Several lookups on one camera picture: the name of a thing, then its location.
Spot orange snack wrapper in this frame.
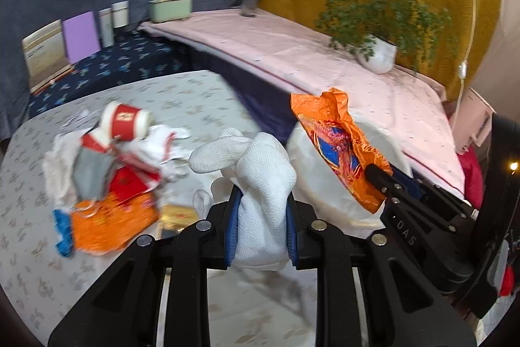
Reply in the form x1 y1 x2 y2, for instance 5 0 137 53
290 87 392 214

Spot orange plastic bag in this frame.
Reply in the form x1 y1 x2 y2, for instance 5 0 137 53
71 192 160 255

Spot red white paper cup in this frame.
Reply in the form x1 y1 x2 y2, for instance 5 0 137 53
99 101 153 141

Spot white-lined trash bin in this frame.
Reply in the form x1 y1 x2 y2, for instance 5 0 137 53
284 114 413 240

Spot red cloth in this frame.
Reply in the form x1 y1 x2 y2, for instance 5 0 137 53
457 146 484 209

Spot pink sheet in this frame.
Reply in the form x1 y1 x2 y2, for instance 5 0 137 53
139 9 464 198

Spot gold cigarette box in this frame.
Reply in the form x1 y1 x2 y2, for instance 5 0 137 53
157 204 198 239

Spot blue wrapper piece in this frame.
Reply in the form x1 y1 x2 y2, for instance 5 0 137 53
53 209 74 257

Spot red paper box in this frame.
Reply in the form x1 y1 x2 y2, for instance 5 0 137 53
81 132 161 204

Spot grey cloth pouch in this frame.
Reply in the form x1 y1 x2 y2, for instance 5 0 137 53
72 147 115 201

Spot white paper towel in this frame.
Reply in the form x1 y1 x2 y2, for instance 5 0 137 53
41 109 98 210

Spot potted green plant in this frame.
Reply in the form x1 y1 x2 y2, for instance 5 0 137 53
315 0 458 71

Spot navy floral cloth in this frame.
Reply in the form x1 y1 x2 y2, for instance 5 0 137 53
29 31 193 118

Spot desk calendar on stand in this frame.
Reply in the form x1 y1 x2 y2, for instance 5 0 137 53
22 20 74 95

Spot purple card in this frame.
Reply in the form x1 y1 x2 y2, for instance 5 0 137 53
63 11 100 64

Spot white tube bottle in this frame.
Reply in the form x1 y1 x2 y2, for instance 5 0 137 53
99 8 115 47

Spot green tissue box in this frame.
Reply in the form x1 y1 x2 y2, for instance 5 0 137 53
149 0 192 23

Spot white jar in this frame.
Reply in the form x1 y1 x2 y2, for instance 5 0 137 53
111 1 130 29

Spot white lamp cord with switch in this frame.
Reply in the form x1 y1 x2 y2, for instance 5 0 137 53
450 0 479 132

